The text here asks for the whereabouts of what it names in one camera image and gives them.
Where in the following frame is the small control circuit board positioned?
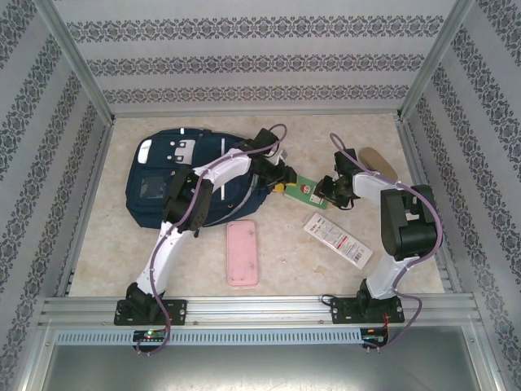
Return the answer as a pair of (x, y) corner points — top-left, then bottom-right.
(133, 328), (169, 342)
(361, 325), (391, 348)

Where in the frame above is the grey metal sheet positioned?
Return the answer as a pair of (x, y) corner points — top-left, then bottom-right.
(40, 344), (500, 391)

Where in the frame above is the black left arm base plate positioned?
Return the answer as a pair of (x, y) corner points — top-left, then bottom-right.
(113, 298), (189, 327)

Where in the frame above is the green card with picture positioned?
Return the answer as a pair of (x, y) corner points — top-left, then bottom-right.
(283, 174), (331, 209)

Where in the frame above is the aluminium frame post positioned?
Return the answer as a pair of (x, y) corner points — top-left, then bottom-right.
(34, 0), (114, 123)
(396, 0), (476, 122)
(11, 319), (56, 391)
(467, 321), (514, 391)

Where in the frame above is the perforated metal cable tray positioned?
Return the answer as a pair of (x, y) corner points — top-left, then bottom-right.
(55, 327), (363, 347)

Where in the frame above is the aluminium side rail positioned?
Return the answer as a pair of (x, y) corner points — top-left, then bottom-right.
(396, 121), (463, 293)
(55, 121), (116, 297)

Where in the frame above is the navy blue student backpack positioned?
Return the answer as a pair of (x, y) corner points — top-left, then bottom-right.
(125, 126), (272, 229)

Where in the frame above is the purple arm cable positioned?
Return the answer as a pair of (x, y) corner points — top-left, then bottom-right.
(136, 123), (289, 358)
(328, 132), (444, 351)

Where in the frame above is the pink pencil case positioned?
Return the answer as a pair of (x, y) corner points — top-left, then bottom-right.
(225, 218), (261, 288)

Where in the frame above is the aluminium mounting rail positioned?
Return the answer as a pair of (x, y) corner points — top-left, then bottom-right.
(38, 296), (484, 327)

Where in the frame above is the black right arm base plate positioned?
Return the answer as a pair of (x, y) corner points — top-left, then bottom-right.
(330, 297), (406, 326)

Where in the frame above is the tan glasses case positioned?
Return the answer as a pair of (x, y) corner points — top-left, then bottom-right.
(357, 146), (399, 182)

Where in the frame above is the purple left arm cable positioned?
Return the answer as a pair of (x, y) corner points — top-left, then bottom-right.
(136, 123), (289, 358)

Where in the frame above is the white red stationery package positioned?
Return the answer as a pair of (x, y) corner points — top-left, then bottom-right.
(302, 212), (374, 270)

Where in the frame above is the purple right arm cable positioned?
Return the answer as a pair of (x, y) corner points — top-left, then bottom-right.
(328, 132), (444, 351)

